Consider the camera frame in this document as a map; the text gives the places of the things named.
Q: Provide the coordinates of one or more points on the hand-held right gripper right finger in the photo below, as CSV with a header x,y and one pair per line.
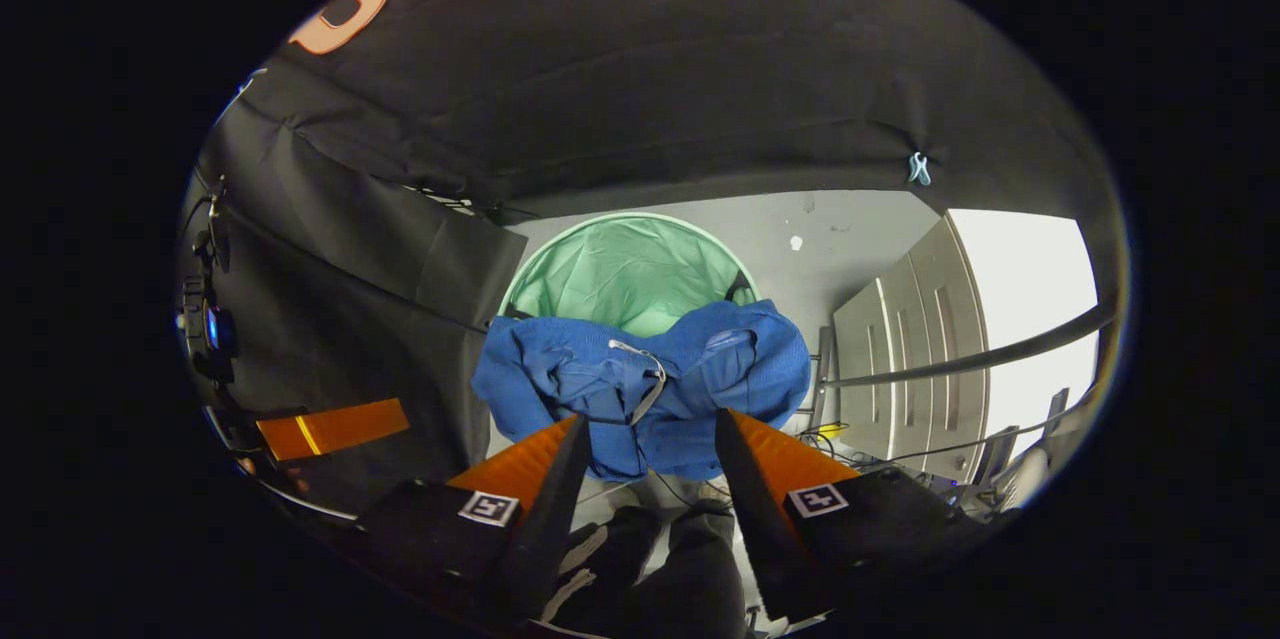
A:
x,y
755,519

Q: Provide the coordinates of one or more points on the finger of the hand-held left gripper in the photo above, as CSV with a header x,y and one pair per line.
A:
x,y
335,429

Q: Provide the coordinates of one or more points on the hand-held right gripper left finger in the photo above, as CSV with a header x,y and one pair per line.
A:
x,y
545,519

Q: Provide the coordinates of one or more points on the green laundry hamper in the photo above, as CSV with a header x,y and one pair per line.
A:
x,y
620,269

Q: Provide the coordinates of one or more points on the black clothes rack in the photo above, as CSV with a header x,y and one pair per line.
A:
x,y
980,354

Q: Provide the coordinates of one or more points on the person's dark trousers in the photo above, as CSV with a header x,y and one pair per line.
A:
x,y
690,569

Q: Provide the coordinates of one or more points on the white cabinet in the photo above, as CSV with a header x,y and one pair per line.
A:
x,y
900,349

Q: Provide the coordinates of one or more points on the light blue clip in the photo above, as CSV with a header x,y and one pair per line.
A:
x,y
919,169

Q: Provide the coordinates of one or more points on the black backdrop cloth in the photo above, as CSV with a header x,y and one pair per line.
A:
x,y
650,69

